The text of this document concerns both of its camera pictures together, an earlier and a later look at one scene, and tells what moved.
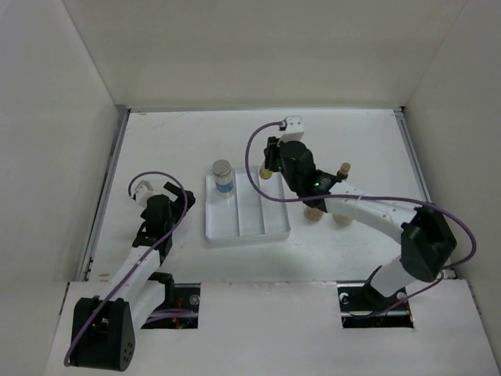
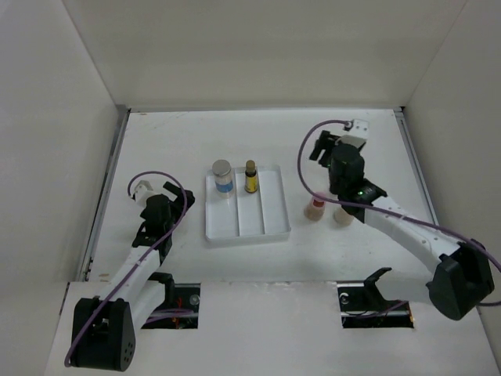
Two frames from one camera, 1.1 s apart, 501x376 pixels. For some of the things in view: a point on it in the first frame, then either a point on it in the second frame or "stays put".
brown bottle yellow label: (266, 174) -> (250, 180)
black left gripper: (178, 209) stays put
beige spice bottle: (344, 220) stays put
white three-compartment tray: (247, 217) stays put
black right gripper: (272, 152) -> (319, 146)
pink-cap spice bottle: (313, 214) stays put
